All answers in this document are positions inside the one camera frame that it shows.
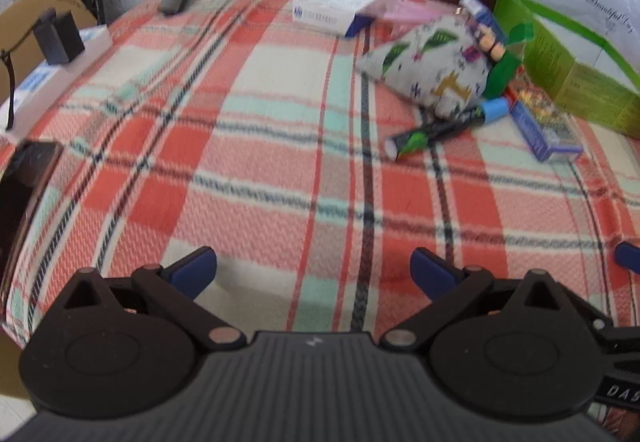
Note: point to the purple bunny keychain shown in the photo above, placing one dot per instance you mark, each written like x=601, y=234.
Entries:
x=489, y=36

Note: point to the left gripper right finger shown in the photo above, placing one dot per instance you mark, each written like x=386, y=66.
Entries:
x=453, y=292

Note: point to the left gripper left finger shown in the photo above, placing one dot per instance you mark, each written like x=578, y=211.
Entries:
x=170, y=292

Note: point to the green plastic toy piece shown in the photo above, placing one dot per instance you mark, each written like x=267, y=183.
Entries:
x=505, y=68

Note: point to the floral fabric pouch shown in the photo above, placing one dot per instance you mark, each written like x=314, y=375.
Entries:
x=438, y=66

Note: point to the plaid bed blanket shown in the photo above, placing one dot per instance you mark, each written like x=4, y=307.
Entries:
x=233, y=127

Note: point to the pink mask pack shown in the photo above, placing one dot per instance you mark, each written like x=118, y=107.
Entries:
x=403, y=11

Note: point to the blue playing card box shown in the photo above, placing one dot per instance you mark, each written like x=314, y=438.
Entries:
x=545, y=129

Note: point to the white HP box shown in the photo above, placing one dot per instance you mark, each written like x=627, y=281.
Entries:
x=344, y=18

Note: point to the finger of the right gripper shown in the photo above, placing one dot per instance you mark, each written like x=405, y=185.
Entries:
x=627, y=256

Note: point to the white box on nightstand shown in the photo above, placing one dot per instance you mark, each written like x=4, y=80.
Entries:
x=45, y=84

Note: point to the black smartphone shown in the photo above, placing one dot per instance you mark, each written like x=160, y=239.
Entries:
x=22, y=184

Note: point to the green cardboard box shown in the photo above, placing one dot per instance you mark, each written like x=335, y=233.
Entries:
x=579, y=70

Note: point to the black charger adapter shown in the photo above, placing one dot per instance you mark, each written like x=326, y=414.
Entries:
x=58, y=37

